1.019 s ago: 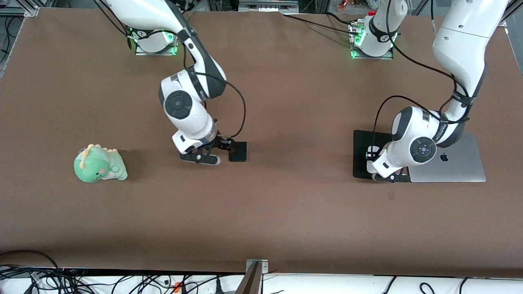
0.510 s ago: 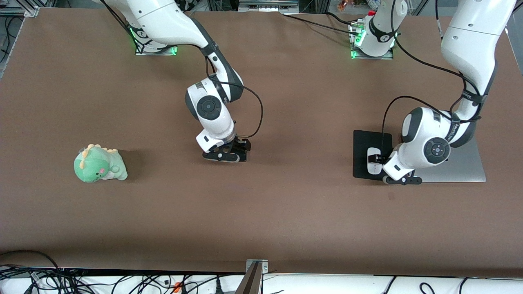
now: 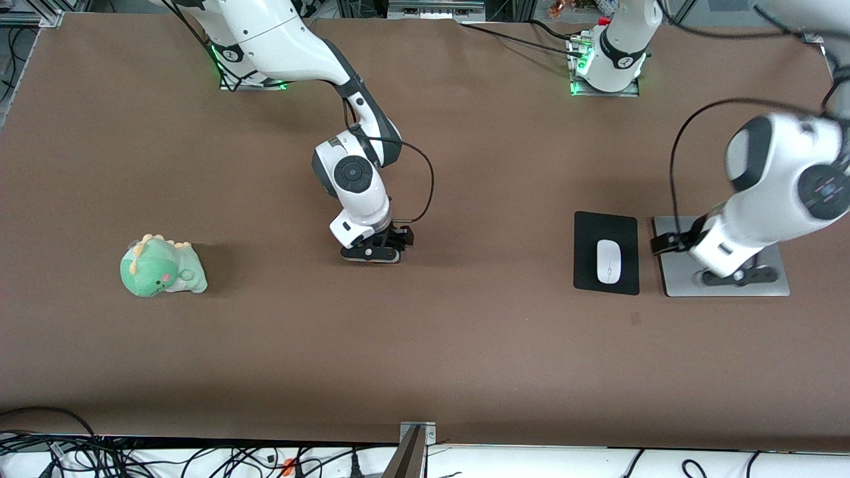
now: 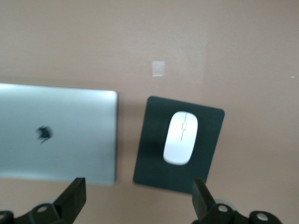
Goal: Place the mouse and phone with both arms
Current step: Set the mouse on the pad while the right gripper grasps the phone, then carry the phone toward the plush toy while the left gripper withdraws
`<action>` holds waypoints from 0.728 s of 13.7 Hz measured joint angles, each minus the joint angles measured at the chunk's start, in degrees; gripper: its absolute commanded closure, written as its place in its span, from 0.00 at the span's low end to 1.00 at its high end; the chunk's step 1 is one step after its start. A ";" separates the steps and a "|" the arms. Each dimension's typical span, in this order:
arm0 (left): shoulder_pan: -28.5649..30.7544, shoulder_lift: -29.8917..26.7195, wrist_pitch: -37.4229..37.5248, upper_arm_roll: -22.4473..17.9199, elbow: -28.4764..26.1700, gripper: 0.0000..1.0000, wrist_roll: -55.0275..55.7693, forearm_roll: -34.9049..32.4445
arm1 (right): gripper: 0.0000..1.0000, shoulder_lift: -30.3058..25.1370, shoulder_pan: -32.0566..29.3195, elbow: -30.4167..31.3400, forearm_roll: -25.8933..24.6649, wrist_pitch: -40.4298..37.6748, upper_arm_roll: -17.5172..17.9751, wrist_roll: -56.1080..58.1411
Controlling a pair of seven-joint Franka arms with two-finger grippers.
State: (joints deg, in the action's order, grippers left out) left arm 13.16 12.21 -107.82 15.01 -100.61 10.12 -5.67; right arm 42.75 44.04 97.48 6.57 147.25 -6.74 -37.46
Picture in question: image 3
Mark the white computer mouse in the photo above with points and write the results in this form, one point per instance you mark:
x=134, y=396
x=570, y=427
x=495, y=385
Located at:
x=608, y=262

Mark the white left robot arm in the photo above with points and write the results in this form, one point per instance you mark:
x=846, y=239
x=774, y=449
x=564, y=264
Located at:
x=783, y=179

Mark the black mouse pad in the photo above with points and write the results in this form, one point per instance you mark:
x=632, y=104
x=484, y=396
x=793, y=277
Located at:
x=584, y=252

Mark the silver closed laptop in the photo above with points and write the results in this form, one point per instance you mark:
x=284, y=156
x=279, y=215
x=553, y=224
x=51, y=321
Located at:
x=677, y=279

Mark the green dinosaur plush toy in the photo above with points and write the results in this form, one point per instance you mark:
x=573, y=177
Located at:
x=159, y=269

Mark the white shelf board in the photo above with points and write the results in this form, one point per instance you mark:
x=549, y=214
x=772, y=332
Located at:
x=531, y=465

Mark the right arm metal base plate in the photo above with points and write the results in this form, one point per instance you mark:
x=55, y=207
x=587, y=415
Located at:
x=255, y=86

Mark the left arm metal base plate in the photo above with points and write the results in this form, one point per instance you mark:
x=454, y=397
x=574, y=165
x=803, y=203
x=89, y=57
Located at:
x=631, y=91

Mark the metal clamp bracket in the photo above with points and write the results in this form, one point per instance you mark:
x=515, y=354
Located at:
x=428, y=433

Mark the grey camera pole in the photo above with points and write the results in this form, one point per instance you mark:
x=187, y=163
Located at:
x=406, y=458

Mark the metal frame crossbar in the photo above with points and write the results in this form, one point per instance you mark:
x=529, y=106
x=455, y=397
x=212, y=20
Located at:
x=435, y=10

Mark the aluminium frame profile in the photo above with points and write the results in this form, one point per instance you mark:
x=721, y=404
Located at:
x=33, y=18

